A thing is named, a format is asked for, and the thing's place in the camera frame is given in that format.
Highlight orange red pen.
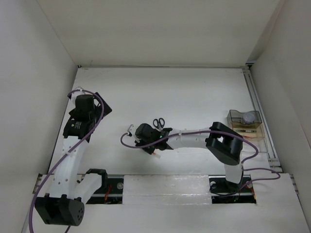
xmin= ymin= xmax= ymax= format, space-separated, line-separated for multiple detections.
xmin=152 ymin=152 xmax=161 ymax=159

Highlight green pen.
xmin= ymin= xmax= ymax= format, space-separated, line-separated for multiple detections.
xmin=235 ymin=129 xmax=257 ymax=133

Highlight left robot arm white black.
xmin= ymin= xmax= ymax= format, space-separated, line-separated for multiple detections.
xmin=31 ymin=89 xmax=112 ymax=227

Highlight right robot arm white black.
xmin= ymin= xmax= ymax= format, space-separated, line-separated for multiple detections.
xmin=130 ymin=122 xmax=246 ymax=193

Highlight grey transparent container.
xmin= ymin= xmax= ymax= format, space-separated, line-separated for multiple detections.
xmin=227 ymin=110 xmax=262 ymax=126

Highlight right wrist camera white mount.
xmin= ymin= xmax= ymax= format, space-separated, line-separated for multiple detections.
xmin=127 ymin=124 xmax=136 ymax=137

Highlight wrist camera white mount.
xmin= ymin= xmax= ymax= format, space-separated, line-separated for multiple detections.
xmin=127 ymin=124 xmax=136 ymax=137
xmin=73 ymin=86 xmax=85 ymax=94

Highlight black handled scissors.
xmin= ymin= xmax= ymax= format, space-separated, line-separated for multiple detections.
xmin=153 ymin=117 xmax=165 ymax=130

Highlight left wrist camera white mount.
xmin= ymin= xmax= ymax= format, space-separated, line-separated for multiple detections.
xmin=73 ymin=86 xmax=85 ymax=94

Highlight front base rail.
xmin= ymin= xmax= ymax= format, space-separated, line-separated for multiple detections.
xmin=88 ymin=174 xmax=257 ymax=205

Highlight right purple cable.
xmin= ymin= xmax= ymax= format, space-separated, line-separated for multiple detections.
xmin=120 ymin=130 xmax=282 ymax=190

